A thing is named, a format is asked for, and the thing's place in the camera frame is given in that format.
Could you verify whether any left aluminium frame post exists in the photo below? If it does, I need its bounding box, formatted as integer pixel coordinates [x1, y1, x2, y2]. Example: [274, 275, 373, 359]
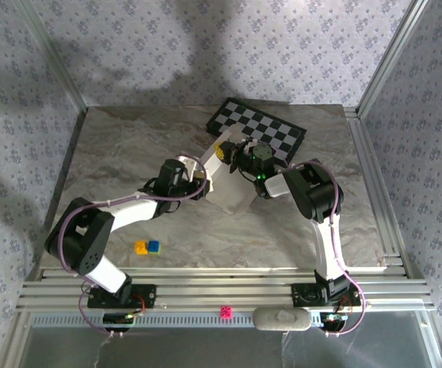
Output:
[13, 0, 91, 112]

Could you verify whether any white paper box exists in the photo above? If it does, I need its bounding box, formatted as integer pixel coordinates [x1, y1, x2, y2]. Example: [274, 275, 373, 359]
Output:
[199, 122, 257, 216]

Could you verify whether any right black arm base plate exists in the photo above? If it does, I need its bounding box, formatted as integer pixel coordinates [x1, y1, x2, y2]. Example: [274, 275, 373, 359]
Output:
[292, 283, 361, 307]

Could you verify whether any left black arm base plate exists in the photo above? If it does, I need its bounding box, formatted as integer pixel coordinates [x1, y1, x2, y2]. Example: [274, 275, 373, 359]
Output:
[87, 284, 157, 310]

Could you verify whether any aluminium frame post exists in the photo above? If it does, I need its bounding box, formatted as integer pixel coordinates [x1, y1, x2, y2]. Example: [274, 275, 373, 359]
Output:
[356, 0, 434, 118]
[13, 0, 91, 112]

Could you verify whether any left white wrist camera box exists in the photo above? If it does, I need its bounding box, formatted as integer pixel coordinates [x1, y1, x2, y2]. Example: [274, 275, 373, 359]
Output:
[177, 154, 206, 181]

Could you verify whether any grey slotted cable duct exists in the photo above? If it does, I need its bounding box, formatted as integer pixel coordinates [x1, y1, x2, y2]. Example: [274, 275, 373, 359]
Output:
[31, 314, 324, 329]

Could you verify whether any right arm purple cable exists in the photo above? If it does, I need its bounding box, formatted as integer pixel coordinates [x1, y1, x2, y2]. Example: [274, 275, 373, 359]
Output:
[285, 159, 367, 338]

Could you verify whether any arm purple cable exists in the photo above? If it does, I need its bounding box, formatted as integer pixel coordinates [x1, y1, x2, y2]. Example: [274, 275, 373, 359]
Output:
[285, 159, 367, 338]
[58, 155, 209, 339]

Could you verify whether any aluminium side rail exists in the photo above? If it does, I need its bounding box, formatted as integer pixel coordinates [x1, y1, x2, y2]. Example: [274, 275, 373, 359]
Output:
[342, 106, 414, 278]

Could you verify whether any right aluminium frame post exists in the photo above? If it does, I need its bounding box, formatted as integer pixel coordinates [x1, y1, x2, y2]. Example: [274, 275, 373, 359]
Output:
[356, 0, 434, 118]

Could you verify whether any black white checkerboard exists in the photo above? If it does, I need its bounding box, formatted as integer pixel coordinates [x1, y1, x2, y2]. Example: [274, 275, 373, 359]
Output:
[205, 97, 308, 168]

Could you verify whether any grey metal sheet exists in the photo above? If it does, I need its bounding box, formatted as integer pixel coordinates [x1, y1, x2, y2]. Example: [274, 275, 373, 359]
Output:
[13, 310, 442, 368]

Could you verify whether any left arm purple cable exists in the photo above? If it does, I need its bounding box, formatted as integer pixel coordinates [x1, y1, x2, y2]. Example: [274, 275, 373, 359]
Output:
[58, 155, 209, 339]

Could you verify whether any grey oval stone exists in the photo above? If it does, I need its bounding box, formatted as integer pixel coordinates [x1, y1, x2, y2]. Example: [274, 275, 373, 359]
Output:
[252, 306, 311, 331]

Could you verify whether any aluminium rail bed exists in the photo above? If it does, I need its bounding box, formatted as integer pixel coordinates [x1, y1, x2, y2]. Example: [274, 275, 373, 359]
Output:
[15, 267, 436, 312]

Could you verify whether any left small circuit board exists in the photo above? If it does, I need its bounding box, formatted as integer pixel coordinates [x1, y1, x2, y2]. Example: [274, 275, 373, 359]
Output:
[103, 312, 136, 327]

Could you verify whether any right small circuit board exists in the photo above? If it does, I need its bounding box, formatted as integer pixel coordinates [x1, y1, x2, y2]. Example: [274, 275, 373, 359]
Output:
[319, 312, 349, 330]

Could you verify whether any small circuit board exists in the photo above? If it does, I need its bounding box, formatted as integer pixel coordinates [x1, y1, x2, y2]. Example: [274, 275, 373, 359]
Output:
[103, 312, 136, 327]
[319, 312, 349, 330]

